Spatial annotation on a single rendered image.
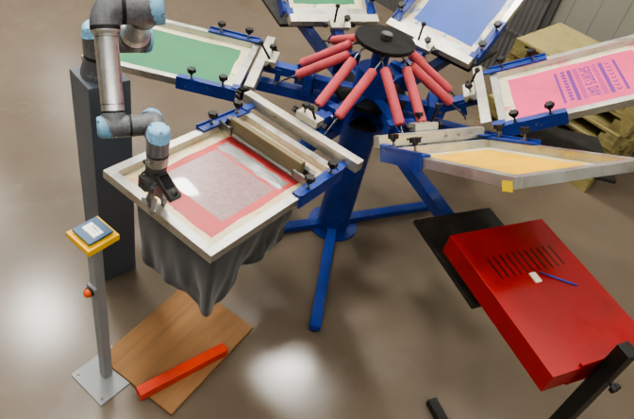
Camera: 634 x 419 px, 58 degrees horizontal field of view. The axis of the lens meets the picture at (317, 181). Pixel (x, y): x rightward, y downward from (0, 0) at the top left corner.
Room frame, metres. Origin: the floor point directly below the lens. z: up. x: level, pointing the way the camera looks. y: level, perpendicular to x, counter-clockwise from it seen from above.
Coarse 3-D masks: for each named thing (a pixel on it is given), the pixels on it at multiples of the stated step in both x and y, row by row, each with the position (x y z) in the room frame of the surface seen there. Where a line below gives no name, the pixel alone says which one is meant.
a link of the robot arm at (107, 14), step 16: (96, 0) 1.66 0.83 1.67; (112, 0) 1.66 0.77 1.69; (96, 16) 1.62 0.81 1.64; (112, 16) 1.63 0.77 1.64; (96, 32) 1.60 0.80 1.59; (112, 32) 1.62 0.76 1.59; (96, 48) 1.58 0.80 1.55; (112, 48) 1.59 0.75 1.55; (96, 64) 1.56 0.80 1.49; (112, 64) 1.56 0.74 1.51; (112, 80) 1.53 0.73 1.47; (112, 96) 1.50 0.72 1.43; (112, 112) 1.48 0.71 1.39; (112, 128) 1.45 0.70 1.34; (128, 128) 1.47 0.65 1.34
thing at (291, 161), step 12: (240, 120) 2.03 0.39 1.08; (240, 132) 2.00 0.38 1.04; (252, 132) 1.97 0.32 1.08; (252, 144) 1.96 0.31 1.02; (264, 144) 1.93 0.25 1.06; (276, 144) 1.92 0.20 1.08; (276, 156) 1.89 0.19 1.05; (288, 156) 1.87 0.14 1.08; (288, 168) 1.86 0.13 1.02; (300, 168) 1.83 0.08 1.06
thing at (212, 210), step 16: (240, 176) 1.77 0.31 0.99; (256, 176) 1.80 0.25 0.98; (288, 176) 1.86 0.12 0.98; (208, 192) 1.63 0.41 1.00; (224, 192) 1.66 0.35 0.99; (240, 192) 1.68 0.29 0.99; (256, 192) 1.71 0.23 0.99; (272, 192) 1.73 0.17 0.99; (176, 208) 1.50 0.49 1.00; (192, 208) 1.52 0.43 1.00; (208, 208) 1.54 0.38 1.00; (224, 208) 1.56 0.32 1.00; (240, 208) 1.59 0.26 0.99; (256, 208) 1.61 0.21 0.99; (192, 224) 1.44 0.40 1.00; (208, 224) 1.46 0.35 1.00; (224, 224) 1.48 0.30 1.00
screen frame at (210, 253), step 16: (272, 128) 2.14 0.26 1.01; (176, 144) 1.83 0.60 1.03; (288, 144) 2.06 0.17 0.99; (128, 160) 1.65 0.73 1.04; (320, 160) 1.99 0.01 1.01; (112, 176) 1.54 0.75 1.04; (128, 192) 1.48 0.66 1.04; (144, 208) 1.44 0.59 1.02; (160, 208) 1.44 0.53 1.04; (272, 208) 1.60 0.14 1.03; (288, 208) 1.64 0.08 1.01; (160, 224) 1.40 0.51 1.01; (176, 224) 1.38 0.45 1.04; (256, 224) 1.49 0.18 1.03; (192, 240) 1.33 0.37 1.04; (224, 240) 1.36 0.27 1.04; (240, 240) 1.40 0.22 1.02; (208, 256) 1.28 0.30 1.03
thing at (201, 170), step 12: (216, 144) 1.95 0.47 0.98; (240, 144) 2.00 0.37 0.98; (192, 156) 1.83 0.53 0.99; (204, 156) 1.85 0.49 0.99; (216, 156) 1.87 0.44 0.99; (228, 156) 1.89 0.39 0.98; (252, 156) 1.94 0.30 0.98; (168, 168) 1.71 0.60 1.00; (180, 168) 1.73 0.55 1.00; (192, 168) 1.75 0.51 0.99; (204, 168) 1.77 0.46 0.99; (216, 168) 1.79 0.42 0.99; (228, 168) 1.81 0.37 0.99; (240, 168) 1.83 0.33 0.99; (180, 180) 1.65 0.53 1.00; (192, 180) 1.67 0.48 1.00; (204, 180) 1.69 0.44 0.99; (216, 180) 1.71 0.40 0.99; (180, 192) 1.59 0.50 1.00; (192, 192) 1.61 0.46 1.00
